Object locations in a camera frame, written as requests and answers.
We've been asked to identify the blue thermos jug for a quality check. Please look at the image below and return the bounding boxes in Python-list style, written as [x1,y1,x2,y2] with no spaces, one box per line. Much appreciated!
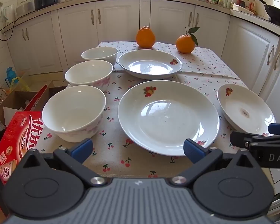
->
[6,67,17,87]

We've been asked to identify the stained white plate fruit print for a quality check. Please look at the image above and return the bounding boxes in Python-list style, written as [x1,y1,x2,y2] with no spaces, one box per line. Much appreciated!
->
[217,84,276,137]

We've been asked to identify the white electric kettle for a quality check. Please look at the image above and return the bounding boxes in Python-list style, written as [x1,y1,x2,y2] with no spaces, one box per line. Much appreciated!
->
[3,5,16,25]

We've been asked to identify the open cardboard box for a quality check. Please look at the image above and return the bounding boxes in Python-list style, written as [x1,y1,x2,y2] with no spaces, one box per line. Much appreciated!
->
[0,80,68,126]

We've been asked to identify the orange with knobbly top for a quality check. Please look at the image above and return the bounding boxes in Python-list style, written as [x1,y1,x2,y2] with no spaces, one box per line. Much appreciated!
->
[136,26,156,49]

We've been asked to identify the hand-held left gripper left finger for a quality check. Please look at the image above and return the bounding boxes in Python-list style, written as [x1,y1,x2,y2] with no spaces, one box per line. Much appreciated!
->
[20,138,108,189]

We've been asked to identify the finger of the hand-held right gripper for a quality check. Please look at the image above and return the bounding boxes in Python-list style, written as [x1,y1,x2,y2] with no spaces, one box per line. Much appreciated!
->
[268,123,280,136]
[230,131,253,150]

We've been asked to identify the red printed carton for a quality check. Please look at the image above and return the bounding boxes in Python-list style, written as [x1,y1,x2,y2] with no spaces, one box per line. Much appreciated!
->
[0,111,45,216]

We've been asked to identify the white bowl pink floral print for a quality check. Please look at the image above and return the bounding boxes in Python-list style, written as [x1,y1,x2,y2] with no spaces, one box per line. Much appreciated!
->
[41,85,106,143]
[65,60,113,93]
[81,47,119,66]

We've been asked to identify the beige cherry print tablecloth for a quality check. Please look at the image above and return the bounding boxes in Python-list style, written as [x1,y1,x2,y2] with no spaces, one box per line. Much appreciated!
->
[35,70,271,178]

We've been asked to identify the black wok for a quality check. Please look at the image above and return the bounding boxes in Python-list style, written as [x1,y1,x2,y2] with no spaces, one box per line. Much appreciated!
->
[248,0,280,30]

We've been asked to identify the white cherry print tablecloth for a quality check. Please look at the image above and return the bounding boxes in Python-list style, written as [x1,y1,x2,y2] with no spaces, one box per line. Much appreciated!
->
[97,41,250,91]

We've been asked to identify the white rectangular tray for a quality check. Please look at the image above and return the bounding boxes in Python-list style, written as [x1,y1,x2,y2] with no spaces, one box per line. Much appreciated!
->
[232,3,256,15]

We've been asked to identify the yellow green bag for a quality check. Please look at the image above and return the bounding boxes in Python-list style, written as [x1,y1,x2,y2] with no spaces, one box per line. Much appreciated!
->
[11,76,31,92]

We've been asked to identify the orange with green leaves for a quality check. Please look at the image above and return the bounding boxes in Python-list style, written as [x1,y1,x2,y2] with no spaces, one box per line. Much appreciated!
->
[176,27,200,54]

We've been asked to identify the black power cable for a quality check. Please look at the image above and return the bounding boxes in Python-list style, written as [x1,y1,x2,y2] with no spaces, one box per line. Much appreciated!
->
[0,10,36,42]

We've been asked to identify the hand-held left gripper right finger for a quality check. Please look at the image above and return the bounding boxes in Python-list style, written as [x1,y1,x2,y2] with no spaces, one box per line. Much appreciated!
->
[170,138,260,189]

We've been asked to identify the white rice cooker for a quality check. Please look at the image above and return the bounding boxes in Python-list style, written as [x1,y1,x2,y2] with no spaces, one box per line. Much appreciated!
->
[16,0,35,16]

